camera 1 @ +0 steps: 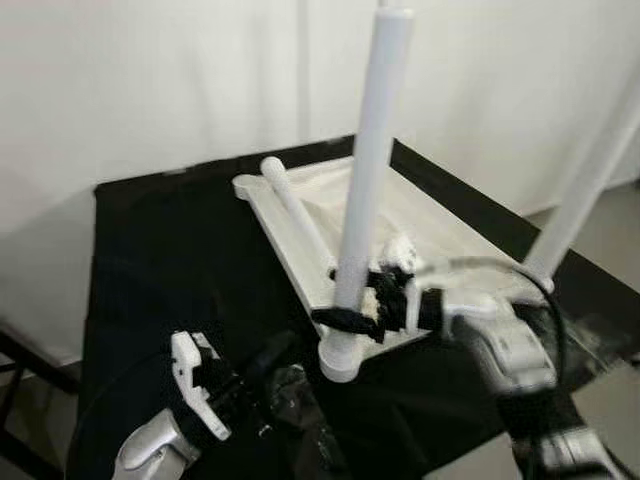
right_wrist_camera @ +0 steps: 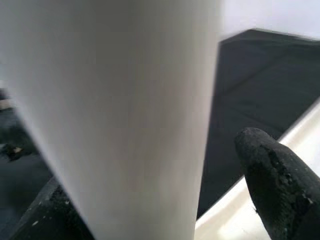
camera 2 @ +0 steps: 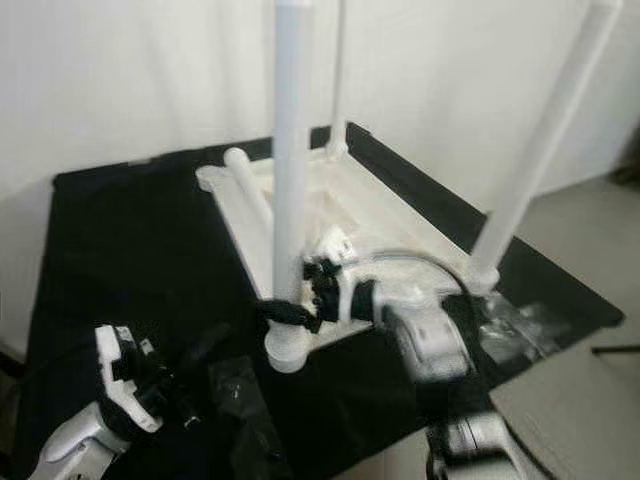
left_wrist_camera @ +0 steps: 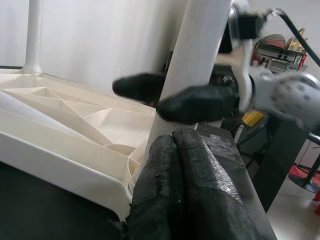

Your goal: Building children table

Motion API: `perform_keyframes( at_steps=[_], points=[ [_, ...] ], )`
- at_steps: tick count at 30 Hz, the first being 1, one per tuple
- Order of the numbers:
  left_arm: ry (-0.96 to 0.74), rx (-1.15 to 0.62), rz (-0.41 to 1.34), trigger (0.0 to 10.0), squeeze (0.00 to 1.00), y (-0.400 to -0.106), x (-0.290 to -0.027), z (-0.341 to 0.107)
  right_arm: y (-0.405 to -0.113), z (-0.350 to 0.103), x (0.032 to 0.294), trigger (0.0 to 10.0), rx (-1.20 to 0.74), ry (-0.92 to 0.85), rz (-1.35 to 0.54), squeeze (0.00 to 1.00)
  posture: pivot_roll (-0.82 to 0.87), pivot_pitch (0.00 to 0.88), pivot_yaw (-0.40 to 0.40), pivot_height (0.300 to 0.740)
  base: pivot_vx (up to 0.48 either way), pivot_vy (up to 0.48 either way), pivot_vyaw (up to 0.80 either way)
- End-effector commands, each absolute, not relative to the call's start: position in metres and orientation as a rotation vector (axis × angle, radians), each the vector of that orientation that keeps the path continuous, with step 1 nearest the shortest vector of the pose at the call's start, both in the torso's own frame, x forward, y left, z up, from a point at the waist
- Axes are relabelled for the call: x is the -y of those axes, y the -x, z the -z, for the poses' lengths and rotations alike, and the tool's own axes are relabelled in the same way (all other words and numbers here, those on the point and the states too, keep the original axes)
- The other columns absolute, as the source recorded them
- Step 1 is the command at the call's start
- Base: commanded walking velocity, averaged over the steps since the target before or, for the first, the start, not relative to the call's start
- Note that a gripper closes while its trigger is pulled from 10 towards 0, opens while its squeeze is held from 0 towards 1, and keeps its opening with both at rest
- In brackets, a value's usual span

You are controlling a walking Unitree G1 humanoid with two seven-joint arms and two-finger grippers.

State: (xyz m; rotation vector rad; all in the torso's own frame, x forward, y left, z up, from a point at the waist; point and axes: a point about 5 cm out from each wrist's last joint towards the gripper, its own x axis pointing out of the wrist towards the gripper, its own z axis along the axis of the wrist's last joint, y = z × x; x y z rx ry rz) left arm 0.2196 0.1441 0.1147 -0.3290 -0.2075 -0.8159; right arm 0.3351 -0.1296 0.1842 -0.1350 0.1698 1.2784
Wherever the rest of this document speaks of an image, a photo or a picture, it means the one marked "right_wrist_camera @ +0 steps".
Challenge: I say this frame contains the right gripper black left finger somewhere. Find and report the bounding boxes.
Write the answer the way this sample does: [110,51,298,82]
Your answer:
[9,176,94,240]

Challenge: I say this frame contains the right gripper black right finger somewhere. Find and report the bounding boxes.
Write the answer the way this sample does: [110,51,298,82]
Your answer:
[233,126,320,240]

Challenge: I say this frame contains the white plastic table leg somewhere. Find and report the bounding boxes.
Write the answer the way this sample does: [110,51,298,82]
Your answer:
[0,0,224,240]

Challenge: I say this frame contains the white plastic table top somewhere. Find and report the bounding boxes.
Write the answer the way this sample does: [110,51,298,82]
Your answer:
[194,96,320,240]

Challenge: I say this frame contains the black table cloth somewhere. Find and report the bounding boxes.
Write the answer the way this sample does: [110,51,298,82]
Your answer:
[0,28,320,240]

